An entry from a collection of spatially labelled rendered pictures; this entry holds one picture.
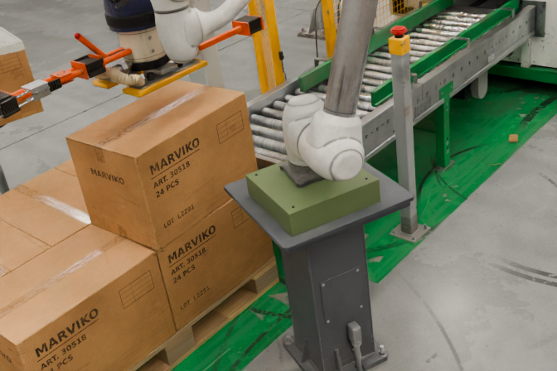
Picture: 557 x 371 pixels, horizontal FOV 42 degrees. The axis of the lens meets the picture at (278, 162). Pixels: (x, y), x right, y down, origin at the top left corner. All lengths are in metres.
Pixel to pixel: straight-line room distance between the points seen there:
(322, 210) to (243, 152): 0.74
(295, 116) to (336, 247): 0.51
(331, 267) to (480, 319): 0.79
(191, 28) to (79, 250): 1.14
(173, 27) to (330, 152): 0.58
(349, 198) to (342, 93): 0.38
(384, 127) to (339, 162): 1.36
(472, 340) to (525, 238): 0.75
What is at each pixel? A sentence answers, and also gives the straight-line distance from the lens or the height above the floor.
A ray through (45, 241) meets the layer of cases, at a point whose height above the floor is 0.54.
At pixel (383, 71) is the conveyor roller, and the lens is 4.07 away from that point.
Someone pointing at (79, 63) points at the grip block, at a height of 1.26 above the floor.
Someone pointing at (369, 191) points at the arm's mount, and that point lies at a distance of 2.38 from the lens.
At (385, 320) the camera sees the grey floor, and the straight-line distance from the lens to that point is 3.10.
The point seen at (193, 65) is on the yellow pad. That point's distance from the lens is 2.76.
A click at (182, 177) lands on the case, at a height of 0.76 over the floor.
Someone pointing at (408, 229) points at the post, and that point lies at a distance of 3.56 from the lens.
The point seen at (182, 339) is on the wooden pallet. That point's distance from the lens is 3.02.
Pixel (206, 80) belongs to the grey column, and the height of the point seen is 0.52.
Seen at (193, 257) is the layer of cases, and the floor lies 0.41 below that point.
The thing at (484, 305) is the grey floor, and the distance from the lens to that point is 3.17.
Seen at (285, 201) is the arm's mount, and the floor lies 0.83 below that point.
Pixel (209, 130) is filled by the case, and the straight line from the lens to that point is 2.78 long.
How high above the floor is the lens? 2.03
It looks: 28 degrees down
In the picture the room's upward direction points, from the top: 9 degrees counter-clockwise
